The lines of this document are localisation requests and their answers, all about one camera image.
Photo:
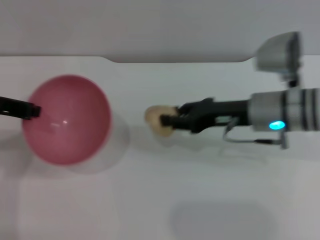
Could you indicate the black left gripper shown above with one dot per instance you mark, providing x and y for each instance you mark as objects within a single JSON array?
[{"x": 13, "y": 107}]

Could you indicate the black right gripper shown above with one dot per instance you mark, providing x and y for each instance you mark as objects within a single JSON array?
[{"x": 222, "y": 112}]

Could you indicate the beige egg yolk pastry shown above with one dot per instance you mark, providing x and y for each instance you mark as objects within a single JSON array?
[{"x": 155, "y": 117}]

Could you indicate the pink plastic bowl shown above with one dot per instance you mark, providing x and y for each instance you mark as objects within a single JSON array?
[{"x": 67, "y": 130}]

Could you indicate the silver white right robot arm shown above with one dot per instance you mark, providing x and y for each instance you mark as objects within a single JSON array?
[{"x": 287, "y": 112}]

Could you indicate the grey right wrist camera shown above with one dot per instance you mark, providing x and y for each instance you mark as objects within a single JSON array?
[{"x": 277, "y": 55}]

